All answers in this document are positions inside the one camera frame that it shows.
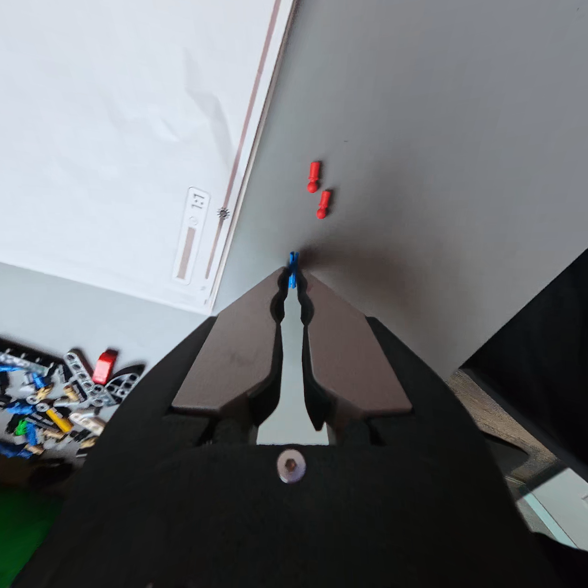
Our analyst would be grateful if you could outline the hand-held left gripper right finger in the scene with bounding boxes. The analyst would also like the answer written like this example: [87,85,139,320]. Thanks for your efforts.
[295,269,413,432]

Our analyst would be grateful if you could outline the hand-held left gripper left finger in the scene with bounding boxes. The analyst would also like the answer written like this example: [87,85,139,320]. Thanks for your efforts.
[171,267,291,430]

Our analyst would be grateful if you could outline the pile of lego pieces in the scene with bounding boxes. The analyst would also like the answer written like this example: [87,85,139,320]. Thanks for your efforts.
[0,337,148,460]

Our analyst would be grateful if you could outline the lego instruction booklet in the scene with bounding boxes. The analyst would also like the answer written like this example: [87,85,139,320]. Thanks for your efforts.
[0,0,295,315]

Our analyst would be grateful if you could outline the green plastic bin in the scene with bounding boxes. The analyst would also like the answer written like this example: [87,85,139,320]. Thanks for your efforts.
[0,487,62,588]

